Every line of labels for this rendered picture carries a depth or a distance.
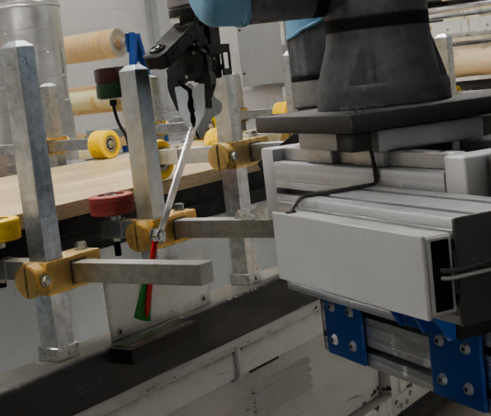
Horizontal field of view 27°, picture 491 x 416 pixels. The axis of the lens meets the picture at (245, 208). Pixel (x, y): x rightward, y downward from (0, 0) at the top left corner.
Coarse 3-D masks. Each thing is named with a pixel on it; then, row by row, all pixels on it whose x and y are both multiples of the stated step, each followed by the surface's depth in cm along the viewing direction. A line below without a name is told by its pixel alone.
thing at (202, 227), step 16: (112, 224) 182; (128, 224) 180; (176, 224) 174; (192, 224) 172; (208, 224) 170; (224, 224) 168; (240, 224) 167; (256, 224) 165; (272, 224) 163; (112, 240) 184
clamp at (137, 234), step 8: (176, 216) 175; (184, 216) 177; (192, 216) 179; (136, 224) 170; (144, 224) 170; (152, 224) 170; (168, 224) 173; (128, 232) 171; (136, 232) 170; (144, 232) 169; (168, 232) 173; (128, 240) 171; (136, 240) 171; (144, 240) 169; (168, 240) 173; (176, 240) 175; (184, 240) 177; (136, 248) 171; (144, 248) 170
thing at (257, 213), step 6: (258, 204) 166; (240, 210) 167; (246, 210) 167; (252, 210) 166; (258, 210) 165; (264, 210) 163; (234, 216) 167; (240, 216) 165; (246, 216) 164; (252, 216) 164; (258, 216) 163; (264, 216) 163
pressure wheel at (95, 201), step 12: (108, 192) 183; (120, 192) 185; (132, 192) 183; (96, 204) 180; (108, 204) 180; (120, 204) 180; (132, 204) 182; (96, 216) 181; (108, 216) 180; (120, 216) 184; (120, 252) 184
